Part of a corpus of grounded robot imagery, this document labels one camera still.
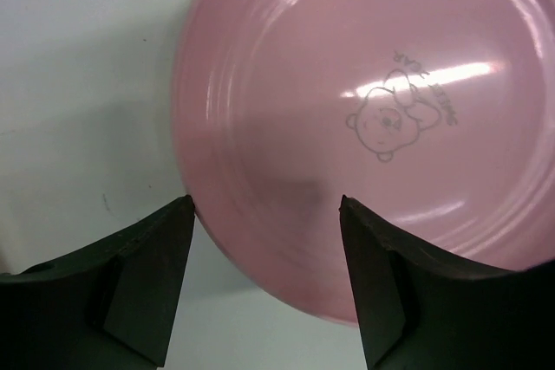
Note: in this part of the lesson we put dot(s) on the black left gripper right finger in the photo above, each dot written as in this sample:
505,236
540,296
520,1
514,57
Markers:
421,307

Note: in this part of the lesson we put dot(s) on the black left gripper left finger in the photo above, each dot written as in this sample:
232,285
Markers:
109,305

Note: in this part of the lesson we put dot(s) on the pink plastic plate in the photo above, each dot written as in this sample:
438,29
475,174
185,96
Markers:
438,115

